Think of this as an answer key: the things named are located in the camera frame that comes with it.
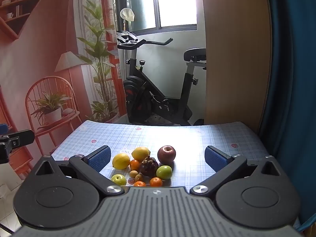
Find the blue curtain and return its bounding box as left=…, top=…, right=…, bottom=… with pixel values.
left=258, top=0, right=316, bottom=232

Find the green apple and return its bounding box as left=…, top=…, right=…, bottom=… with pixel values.
left=156, top=165, right=173, bottom=180
left=111, top=174, right=127, bottom=186

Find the yellow lemon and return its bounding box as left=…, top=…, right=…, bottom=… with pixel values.
left=112, top=153, right=131, bottom=170
left=132, top=147, right=151, bottom=161

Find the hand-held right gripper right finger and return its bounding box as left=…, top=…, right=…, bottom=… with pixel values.
left=190, top=146, right=282, bottom=194

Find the dark purple mangosteen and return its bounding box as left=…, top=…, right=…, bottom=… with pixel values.
left=140, top=156, right=159, bottom=177

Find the window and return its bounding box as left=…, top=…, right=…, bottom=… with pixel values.
left=112, top=0, right=205, bottom=36

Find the black exercise bike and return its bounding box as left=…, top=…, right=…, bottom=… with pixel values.
left=116, top=31, right=206, bottom=126

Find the purple passion fruit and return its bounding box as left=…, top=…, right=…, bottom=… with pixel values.
left=157, top=145, right=176, bottom=164

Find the white plastic bag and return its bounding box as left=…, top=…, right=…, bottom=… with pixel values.
left=120, top=8, right=136, bottom=22

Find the wooden panel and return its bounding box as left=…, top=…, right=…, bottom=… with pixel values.
left=200, top=0, right=272, bottom=134

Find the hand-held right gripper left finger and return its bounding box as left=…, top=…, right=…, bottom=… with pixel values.
left=33, top=145, right=125, bottom=194

